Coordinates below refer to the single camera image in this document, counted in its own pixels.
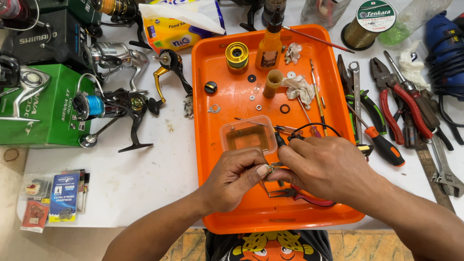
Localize gold reel spool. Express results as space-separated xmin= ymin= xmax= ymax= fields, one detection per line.
xmin=225 ymin=42 xmax=250 ymax=75

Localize person's black printed shirt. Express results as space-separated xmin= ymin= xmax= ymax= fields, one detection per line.
xmin=205 ymin=229 xmax=334 ymax=261

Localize orange plastic tray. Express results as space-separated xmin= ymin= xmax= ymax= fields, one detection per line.
xmin=191 ymin=24 xmax=366 ymax=235

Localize yellow and black tool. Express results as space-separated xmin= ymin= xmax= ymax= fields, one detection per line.
xmin=357 ymin=144 xmax=375 ymax=159

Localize dark green box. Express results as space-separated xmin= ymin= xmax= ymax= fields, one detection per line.
xmin=36 ymin=0 xmax=103 ymax=25

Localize white crumpled tissue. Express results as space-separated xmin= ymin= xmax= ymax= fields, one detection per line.
xmin=399 ymin=40 xmax=431 ymax=91

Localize clear glass jar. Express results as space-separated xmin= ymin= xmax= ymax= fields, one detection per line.
xmin=300 ymin=0 xmax=352 ymax=30

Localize dark small jar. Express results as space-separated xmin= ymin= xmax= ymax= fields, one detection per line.
xmin=262 ymin=0 xmax=287 ymax=27

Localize steel ruler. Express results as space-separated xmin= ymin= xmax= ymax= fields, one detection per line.
xmin=415 ymin=143 xmax=457 ymax=215

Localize orange oil bottle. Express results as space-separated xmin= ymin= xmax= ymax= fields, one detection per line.
xmin=255 ymin=7 xmax=283 ymax=71

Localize blue power drill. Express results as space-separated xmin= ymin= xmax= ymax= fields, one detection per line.
xmin=424 ymin=10 xmax=464 ymax=103

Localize fishing line spool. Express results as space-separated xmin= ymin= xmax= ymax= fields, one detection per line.
xmin=341 ymin=0 xmax=397 ymax=51

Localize black reel with blue line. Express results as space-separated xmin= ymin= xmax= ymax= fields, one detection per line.
xmin=72 ymin=73 xmax=165 ymax=153

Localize silver combination wrench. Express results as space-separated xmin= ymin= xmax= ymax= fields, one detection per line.
xmin=348 ymin=61 xmax=363 ymax=146

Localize black wire bail arm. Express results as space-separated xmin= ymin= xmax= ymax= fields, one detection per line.
xmin=288 ymin=122 xmax=342 ymax=142

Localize person's right hand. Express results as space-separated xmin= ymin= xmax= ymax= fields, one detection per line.
xmin=266 ymin=137 xmax=382 ymax=211

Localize dark fish hook packets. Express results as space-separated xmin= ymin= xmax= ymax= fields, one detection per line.
xmin=75 ymin=169 xmax=91 ymax=214

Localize person's left hand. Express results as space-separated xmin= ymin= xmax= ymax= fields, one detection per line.
xmin=199 ymin=147 xmax=272 ymax=215

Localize black and gold reel body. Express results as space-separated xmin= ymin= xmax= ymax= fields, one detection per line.
xmin=152 ymin=49 xmax=194 ymax=106

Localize orange and black screwdriver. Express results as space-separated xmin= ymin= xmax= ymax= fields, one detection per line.
xmin=346 ymin=103 xmax=406 ymax=167

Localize black reel with gold spool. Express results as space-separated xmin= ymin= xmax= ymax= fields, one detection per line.
xmin=91 ymin=0 xmax=153 ymax=50

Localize small crumpled tissue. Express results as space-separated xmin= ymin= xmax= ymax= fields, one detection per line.
xmin=284 ymin=43 xmax=303 ymax=65

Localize blue fish hook packet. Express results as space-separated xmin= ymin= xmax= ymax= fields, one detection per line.
xmin=48 ymin=172 xmax=80 ymax=223

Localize yellow tissue pack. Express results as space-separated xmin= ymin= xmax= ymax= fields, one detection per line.
xmin=139 ymin=0 xmax=227 ymax=54

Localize silver and black reel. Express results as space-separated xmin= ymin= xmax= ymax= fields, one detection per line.
xmin=0 ymin=54 xmax=51 ymax=122

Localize dirty lint wad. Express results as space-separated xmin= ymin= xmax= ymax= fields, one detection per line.
xmin=183 ymin=95 xmax=195 ymax=119

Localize black reel box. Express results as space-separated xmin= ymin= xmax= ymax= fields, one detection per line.
xmin=0 ymin=9 xmax=92 ymax=70

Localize tan grease tube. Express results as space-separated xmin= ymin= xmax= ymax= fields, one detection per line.
xmin=263 ymin=69 xmax=283 ymax=99

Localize small red handled pliers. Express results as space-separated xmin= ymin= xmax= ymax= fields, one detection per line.
xmin=270 ymin=184 xmax=336 ymax=207

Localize silver spinning reel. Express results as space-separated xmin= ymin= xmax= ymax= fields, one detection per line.
xmin=81 ymin=42 xmax=150 ymax=94

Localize thin metal pick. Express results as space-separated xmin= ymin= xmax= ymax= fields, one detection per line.
xmin=234 ymin=117 xmax=269 ymax=127

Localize clear fish hook packet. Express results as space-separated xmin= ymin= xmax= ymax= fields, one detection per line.
xmin=20 ymin=174 xmax=53 ymax=199

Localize red fish hook packet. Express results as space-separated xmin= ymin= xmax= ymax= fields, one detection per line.
xmin=20 ymin=197 xmax=51 ymax=233

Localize green handled pliers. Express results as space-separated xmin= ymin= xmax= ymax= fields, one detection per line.
xmin=337 ymin=54 xmax=388 ymax=144

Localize black power cable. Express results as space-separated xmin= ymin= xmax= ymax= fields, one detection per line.
xmin=428 ymin=94 xmax=464 ymax=146

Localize red handled paint brush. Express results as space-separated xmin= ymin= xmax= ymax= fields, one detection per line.
xmin=281 ymin=25 xmax=356 ymax=54

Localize clear red handled screwdriver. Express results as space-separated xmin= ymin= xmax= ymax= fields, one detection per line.
xmin=274 ymin=125 xmax=304 ymax=136

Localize large crumpled tissue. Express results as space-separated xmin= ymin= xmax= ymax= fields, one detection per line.
xmin=281 ymin=75 xmax=316 ymax=110

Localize clear plastic container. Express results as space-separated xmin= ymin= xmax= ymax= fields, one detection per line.
xmin=219 ymin=115 xmax=278 ymax=156

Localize clear plastic bottle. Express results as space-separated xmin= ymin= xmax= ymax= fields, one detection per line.
xmin=378 ymin=0 xmax=453 ymax=46

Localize small red handled screwdriver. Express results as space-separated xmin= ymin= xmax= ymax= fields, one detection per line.
xmin=297 ymin=97 xmax=322 ymax=138

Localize dark reel with red spool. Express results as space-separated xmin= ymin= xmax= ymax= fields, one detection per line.
xmin=0 ymin=0 xmax=54 ymax=37

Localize black reel part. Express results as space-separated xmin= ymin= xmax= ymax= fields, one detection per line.
xmin=219 ymin=0 xmax=265 ymax=33

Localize silver adjustable wrench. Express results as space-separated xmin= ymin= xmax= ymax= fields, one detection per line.
xmin=427 ymin=132 xmax=464 ymax=198

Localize brown handled screwdriver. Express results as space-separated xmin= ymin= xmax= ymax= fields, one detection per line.
xmin=384 ymin=50 xmax=441 ymax=130

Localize green reel box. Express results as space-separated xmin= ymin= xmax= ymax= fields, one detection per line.
xmin=0 ymin=64 xmax=96 ymax=149

